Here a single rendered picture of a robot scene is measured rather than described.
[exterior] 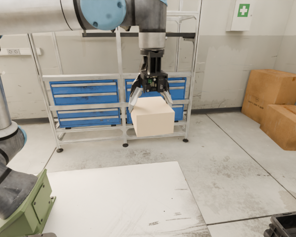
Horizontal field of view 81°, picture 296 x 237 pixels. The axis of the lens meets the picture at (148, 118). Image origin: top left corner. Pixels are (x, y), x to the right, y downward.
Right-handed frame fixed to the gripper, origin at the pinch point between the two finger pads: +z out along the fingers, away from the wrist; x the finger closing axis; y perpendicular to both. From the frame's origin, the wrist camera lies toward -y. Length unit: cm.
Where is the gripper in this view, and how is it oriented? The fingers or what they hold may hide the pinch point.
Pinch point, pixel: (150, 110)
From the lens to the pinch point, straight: 60.9
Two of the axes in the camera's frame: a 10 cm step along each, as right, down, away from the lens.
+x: 9.8, -0.9, 1.8
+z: 0.0, 9.0, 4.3
